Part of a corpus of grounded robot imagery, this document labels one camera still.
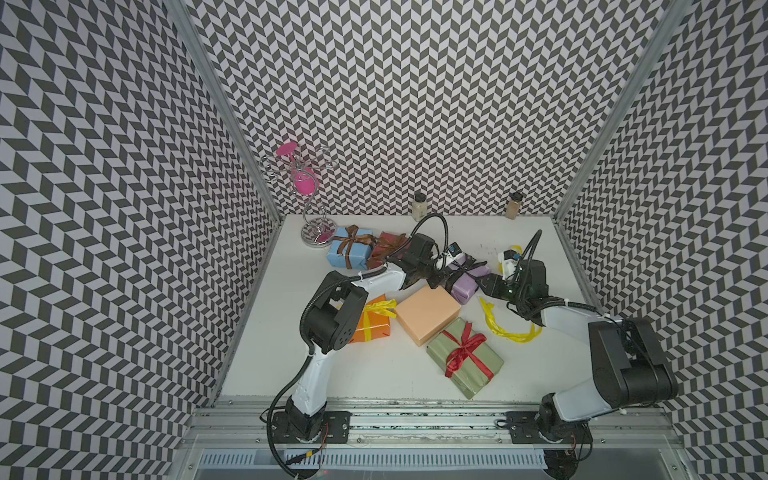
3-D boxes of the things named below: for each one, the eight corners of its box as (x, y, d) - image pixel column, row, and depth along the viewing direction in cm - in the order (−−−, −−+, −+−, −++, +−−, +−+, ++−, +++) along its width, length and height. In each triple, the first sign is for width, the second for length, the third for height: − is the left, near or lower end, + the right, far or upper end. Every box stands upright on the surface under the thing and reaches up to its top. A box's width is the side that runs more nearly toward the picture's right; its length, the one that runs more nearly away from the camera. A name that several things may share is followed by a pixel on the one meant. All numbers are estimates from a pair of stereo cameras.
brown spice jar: (506, 222, 120) (514, 202, 111) (503, 213, 124) (511, 192, 115) (516, 222, 120) (525, 202, 111) (513, 213, 124) (521, 192, 115)
